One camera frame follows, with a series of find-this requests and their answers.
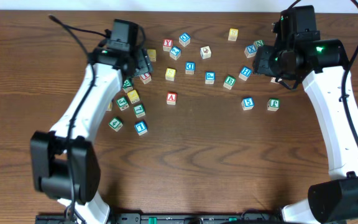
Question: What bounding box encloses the red I block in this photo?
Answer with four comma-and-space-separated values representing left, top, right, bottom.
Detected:
139, 73, 152, 84

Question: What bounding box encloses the blue D block top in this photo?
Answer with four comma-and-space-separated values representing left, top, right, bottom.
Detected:
179, 32, 191, 47

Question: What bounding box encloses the red Y block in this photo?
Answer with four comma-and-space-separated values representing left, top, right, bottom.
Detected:
163, 39, 173, 52

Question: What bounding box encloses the blue d block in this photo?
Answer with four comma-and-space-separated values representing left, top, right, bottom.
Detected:
185, 62, 195, 75
179, 32, 191, 47

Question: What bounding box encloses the blue P block middle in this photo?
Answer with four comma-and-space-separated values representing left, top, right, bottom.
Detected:
205, 72, 216, 85

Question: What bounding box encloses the blue 5 block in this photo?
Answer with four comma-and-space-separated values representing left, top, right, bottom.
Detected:
241, 97, 254, 110

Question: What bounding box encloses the white picture block right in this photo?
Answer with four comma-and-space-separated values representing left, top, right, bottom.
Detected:
270, 77, 282, 83

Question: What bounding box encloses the blue X block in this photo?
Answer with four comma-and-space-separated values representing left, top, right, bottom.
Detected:
244, 45, 257, 58

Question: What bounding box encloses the yellow K block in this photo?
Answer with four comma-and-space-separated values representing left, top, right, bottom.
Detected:
127, 90, 140, 104

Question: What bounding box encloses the red A block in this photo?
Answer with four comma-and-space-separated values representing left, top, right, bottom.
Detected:
167, 92, 177, 105

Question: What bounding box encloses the green j block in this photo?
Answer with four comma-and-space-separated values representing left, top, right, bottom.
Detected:
116, 96, 129, 111
267, 98, 280, 111

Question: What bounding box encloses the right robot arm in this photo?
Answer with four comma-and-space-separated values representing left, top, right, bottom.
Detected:
253, 39, 358, 223

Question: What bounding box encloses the yellow S block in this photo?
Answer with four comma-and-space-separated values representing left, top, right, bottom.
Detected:
165, 68, 177, 82

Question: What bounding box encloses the yellow C block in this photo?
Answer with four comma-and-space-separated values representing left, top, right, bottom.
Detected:
107, 101, 113, 111

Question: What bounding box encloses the green R block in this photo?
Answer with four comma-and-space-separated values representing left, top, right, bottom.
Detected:
122, 78, 134, 93

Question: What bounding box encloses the blue D block middle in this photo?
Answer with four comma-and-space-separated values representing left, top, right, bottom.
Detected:
185, 62, 195, 75

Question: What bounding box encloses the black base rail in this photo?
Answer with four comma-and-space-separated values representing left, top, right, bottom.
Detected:
35, 212, 284, 224

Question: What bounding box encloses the yellow block top right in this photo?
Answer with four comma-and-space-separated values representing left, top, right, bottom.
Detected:
228, 28, 239, 42

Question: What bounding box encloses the blue T block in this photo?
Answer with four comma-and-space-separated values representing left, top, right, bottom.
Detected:
134, 121, 148, 136

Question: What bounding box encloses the white picture block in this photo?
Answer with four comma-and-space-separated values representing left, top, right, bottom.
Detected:
200, 46, 212, 60
270, 77, 282, 83

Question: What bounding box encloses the green L block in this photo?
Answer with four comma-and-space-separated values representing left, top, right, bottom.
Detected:
133, 104, 145, 118

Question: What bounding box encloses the yellow O block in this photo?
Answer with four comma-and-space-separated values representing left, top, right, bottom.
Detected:
147, 49, 157, 62

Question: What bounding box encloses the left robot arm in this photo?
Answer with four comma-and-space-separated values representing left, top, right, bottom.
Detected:
30, 48, 128, 223

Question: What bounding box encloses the blue H block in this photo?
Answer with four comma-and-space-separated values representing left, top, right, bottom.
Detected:
239, 67, 252, 81

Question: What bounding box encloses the green J block left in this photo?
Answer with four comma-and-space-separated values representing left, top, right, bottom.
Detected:
116, 96, 129, 111

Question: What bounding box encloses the green B block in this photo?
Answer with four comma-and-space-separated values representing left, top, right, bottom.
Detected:
223, 75, 236, 90

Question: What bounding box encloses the green J block right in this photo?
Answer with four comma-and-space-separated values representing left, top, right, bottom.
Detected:
267, 98, 280, 111

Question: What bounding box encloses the blue 2 block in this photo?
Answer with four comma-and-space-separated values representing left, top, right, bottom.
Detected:
170, 46, 181, 60

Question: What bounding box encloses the green 4 block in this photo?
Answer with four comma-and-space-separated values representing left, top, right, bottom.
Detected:
109, 117, 123, 132

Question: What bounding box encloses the white picture block middle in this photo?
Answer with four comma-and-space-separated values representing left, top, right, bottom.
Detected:
200, 46, 212, 60

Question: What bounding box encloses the green N block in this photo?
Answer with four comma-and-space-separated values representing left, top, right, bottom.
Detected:
254, 40, 264, 48

